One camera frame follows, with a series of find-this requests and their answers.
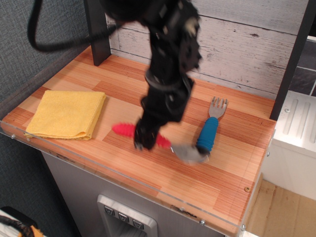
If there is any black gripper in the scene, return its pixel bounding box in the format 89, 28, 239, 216
134, 76, 194, 150

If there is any red handled metal spoon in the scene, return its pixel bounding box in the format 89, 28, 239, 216
112, 123, 210, 164

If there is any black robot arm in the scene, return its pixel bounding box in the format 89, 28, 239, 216
101, 0, 201, 150

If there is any yellow folded cloth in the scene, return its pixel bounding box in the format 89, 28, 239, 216
24, 90, 106, 140

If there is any silver control panel with buttons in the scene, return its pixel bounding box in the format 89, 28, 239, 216
97, 195, 158, 237

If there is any clear acrylic table edge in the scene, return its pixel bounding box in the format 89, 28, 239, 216
1, 120, 248, 236

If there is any white toy sink unit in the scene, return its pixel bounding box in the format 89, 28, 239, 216
260, 36, 316, 200

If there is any blue handled metal fork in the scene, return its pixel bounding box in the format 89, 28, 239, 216
196, 97, 228, 156

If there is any dark left shelf post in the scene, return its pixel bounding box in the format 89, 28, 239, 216
83, 0, 111, 66

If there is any dark shelf post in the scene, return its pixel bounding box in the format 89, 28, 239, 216
270, 0, 316, 121
83, 0, 111, 66

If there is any black braided cable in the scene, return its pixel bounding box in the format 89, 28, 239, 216
27, 0, 121, 52

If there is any dark right shelf post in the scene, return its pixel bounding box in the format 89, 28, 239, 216
270, 0, 316, 121

